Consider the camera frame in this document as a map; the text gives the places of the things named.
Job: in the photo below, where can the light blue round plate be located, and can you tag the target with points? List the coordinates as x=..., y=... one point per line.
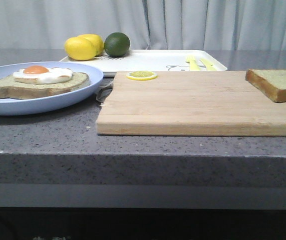
x=16, y=107

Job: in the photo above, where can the bread slice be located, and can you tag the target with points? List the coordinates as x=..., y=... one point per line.
x=270, y=82
x=9, y=88

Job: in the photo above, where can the white rectangular tray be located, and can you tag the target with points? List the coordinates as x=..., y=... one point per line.
x=150, y=60

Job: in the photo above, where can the wooden cutting board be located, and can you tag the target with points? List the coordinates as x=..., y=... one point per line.
x=190, y=103

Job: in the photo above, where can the lemon slice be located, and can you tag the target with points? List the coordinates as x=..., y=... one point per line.
x=141, y=75

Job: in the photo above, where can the yellow plastic fork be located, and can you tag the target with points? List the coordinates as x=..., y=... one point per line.
x=193, y=66

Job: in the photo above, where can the green lime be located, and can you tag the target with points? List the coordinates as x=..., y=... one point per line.
x=116, y=44

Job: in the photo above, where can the yellow plastic knife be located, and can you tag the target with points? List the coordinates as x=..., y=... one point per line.
x=208, y=64

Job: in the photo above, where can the rear yellow lemon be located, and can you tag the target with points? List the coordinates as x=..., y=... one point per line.
x=96, y=40

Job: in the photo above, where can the yellow lemon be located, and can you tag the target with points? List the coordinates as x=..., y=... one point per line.
x=96, y=40
x=80, y=49

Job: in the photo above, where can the front yellow lemon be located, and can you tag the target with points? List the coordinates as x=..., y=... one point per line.
x=80, y=49

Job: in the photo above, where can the white curtain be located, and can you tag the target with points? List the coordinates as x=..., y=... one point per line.
x=150, y=24

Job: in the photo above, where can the fried egg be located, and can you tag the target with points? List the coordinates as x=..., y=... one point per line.
x=37, y=74

